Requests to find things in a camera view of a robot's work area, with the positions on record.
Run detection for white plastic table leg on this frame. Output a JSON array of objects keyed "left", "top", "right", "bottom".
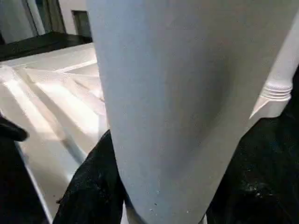
[
  {"left": 263, "top": 14, "right": 299, "bottom": 104},
  {"left": 85, "top": 0, "right": 299, "bottom": 224}
]

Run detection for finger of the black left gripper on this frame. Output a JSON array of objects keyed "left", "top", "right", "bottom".
[{"left": 0, "top": 116, "right": 29, "bottom": 142}]

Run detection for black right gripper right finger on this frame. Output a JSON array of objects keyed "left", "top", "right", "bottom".
[{"left": 205, "top": 140, "right": 299, "bottom": 224}]

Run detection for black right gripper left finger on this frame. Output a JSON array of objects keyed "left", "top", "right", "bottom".
[{"left": 53, "top": 130, "right": 128, "bottom": 224}]

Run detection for black work mat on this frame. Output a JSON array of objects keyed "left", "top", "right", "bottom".
[{"left": 0, "top": 31, "right": 299, "bottom": 224}]

